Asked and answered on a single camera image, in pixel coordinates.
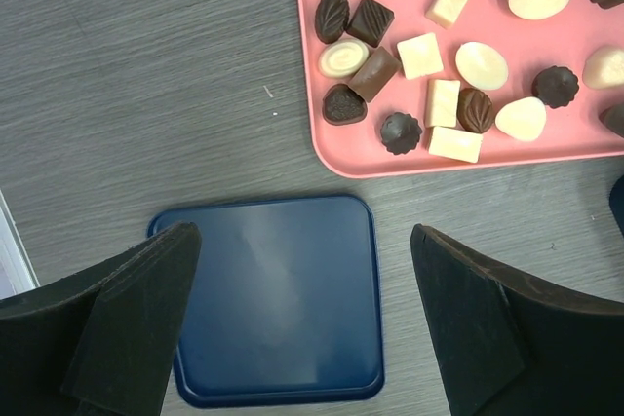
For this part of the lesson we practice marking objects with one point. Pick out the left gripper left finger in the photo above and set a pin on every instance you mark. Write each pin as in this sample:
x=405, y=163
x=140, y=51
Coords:
x=101, y=341

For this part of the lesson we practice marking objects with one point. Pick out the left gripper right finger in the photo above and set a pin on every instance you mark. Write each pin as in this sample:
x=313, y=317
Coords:
x=510, y=343

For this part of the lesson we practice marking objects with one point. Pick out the pink plastic tray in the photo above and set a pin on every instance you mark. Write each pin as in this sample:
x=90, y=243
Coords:
x=391, y=92

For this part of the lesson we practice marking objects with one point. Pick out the dark blue box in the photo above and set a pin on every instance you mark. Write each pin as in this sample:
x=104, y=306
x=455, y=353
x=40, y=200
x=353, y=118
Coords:
x=616, y=203

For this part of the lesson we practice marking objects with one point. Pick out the dark blue box lid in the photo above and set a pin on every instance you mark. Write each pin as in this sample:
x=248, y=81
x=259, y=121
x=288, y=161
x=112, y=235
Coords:
x=285, y=306

